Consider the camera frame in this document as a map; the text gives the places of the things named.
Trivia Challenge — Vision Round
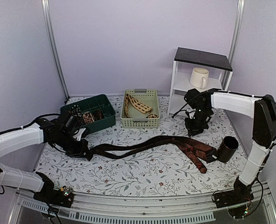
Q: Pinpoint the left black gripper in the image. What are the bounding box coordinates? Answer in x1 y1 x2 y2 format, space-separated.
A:
53 130 92 158

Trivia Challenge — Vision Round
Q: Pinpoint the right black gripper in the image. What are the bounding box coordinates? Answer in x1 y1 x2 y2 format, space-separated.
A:
184 107 212 136

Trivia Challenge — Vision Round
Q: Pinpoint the dark red patterned tie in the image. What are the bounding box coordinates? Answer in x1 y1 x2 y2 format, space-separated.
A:
86 135 217 174

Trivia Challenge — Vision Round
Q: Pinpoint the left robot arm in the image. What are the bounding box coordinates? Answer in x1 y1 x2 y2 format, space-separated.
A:
0 112 92 203

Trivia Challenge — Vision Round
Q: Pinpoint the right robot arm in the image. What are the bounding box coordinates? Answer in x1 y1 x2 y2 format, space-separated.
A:
184 89 276 203

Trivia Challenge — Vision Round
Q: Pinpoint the tan patterned rolled tie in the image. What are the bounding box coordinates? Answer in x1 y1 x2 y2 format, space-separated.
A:
82 111 95 125

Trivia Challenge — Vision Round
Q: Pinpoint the black white dotted rolled tie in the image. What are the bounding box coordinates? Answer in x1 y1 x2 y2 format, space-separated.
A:
71 105 81 117

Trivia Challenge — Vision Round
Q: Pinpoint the dark green divided organizer box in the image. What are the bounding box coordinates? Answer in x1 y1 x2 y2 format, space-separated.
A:
60 94 116 134

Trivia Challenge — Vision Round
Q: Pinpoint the dark brown cylinder cup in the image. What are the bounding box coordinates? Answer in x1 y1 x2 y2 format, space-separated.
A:
217 136 239 163

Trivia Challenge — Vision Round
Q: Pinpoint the dark brown rolled tie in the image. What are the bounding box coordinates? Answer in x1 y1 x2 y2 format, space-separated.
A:
93 109 104 121

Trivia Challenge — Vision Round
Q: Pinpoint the cream ceramic mug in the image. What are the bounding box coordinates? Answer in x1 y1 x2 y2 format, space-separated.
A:
190 67 209 89

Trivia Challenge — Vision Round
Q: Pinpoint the beige plastic slotted basket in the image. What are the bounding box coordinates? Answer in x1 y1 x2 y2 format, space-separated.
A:
120 89 160 128

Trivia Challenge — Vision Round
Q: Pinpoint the tan black patterned tie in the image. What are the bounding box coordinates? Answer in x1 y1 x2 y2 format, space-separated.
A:
125 94 158 119

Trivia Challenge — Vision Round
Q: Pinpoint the white shelf with black top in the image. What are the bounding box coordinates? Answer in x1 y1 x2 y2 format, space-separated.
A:
167 47 233 114

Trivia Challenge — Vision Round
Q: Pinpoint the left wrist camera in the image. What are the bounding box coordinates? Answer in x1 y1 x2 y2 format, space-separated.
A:
73 128 89 141

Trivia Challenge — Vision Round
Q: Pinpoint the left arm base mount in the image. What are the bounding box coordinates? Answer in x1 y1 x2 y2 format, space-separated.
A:
33 185 74 208

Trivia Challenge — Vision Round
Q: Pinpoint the aluminium front rail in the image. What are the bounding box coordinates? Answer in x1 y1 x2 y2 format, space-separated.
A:
9 182 276 224

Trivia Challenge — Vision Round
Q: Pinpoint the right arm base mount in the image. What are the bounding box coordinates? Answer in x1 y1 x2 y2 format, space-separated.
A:
212 187 254 208

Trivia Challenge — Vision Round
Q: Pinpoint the right aluminium frame post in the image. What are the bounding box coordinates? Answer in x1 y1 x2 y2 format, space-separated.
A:
228 0 245 64

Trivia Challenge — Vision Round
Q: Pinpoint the aluminium frame post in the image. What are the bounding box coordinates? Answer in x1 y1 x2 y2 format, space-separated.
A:
228 0 245 64
41 0 70 101

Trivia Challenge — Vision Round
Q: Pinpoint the left aluminium frame post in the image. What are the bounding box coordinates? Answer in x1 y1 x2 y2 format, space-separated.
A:
41 0 70 101

